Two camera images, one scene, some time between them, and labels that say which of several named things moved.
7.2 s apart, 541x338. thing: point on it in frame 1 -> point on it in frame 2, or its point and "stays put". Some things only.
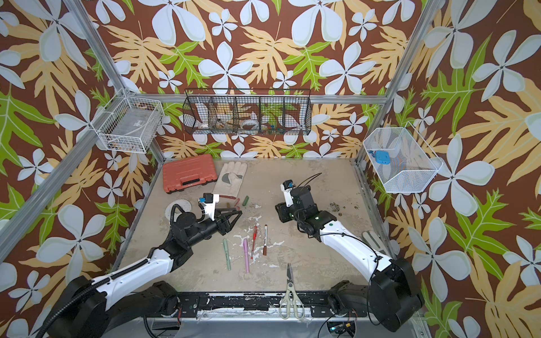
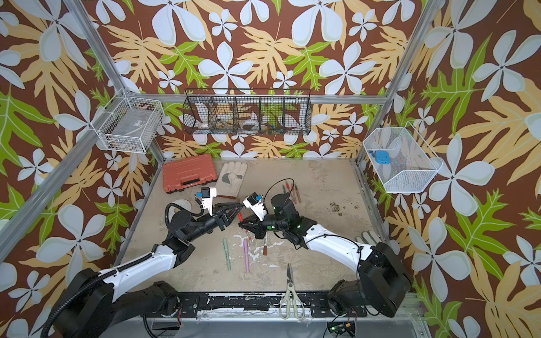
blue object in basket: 381,156 stays put
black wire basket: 247,111 stays put
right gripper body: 287,213 -> 272,224
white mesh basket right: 402,161 stays put
